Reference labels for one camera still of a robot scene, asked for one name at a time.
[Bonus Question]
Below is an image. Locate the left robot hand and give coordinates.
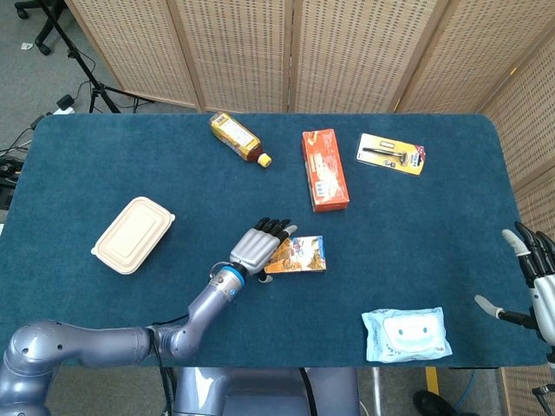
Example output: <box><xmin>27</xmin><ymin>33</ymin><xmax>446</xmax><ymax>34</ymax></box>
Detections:
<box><xmin>228</xmin><ymin>217</ymin><xmax>299</xmax><ymax>283</ymax></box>

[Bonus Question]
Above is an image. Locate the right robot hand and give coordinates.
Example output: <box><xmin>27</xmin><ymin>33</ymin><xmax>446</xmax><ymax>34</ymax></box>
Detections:
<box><xmin>473</xmin><ymin>221</ymin><xmax>555</xmax><ymax>343</ymax></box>

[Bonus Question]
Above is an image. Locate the colourful printed snack packet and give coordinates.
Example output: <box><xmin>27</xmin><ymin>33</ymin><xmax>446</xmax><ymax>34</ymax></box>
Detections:
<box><xmin>263</xmin><ymin>235</ymin><xmax>329</xmax><ymax>275</ymax></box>

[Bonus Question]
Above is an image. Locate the orange rectangular carton box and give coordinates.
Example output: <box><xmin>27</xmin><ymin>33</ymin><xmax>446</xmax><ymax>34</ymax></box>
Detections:
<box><xmin>301</xmin><ymin>127</ymin><xmax>351</xmax><ymax>213</ymax></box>

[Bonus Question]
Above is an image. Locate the cream lidded food container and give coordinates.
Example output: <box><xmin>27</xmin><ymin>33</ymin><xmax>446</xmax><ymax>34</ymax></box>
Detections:
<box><xmin>90</xmin><ymin>196</ymin><xmax>177</xmax><ymax>276</ymax></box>

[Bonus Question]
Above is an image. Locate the blue table cloth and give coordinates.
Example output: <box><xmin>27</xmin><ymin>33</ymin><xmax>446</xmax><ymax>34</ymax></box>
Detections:
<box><xmin>0</xmin><ymin>113</ymin><xmax>552</xmax><ymax>369</ymax></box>

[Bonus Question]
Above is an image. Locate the yellow-capped tea bottle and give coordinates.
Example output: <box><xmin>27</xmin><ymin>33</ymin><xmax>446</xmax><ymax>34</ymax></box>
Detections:
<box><xmin>209</xmin><ymin>112</ymin><xmax>273</xmax><ymax>168</ymax></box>

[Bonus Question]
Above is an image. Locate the light blue wet wipes pack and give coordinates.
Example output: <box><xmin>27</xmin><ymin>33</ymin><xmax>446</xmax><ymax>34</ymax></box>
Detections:
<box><xmin>361</xmin><ymin>306</ymin><xmax>454</xmax><ymax>364</ymax></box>

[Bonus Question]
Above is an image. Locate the grey robot torso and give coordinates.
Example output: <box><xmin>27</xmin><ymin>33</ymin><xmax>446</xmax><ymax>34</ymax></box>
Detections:
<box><xmin>173</xmin><ymin>367</ymin><xmax>361</xmax><ymax>416</ymax></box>

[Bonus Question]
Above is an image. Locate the razor in yellow blister pack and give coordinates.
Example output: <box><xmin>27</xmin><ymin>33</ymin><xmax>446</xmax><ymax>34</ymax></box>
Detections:
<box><xmin>355</xmin><ymin>132</ymin><xmax>428</xmax><ymax>177</ymax></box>

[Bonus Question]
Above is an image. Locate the woven wooden folding screen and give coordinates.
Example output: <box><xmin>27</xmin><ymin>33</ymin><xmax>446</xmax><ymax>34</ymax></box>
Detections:
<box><xmin>64</xmin><ymin>0</ymin><xmax>555</xmax><ymax>416</ymax></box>

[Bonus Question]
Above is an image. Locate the black tripod stand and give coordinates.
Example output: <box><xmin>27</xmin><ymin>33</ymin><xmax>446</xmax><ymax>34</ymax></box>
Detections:
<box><xmin>36</xmin><ymin>0</ymin><xmax>155</xmax><ymax>114</ymax></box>

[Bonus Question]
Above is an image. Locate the black office chair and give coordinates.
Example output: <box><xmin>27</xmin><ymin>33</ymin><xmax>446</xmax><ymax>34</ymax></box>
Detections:
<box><xmin>15</xmin><ymin>0</ymin><xmax>66</xmax><ymax>56</ymax></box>

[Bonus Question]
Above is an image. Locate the black floor cable bundle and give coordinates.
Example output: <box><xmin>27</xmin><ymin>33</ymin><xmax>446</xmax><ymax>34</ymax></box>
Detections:
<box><xmin>0</xmin><ymin>125</ymin><xmax>36</xmax><ymax>209</ymax></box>

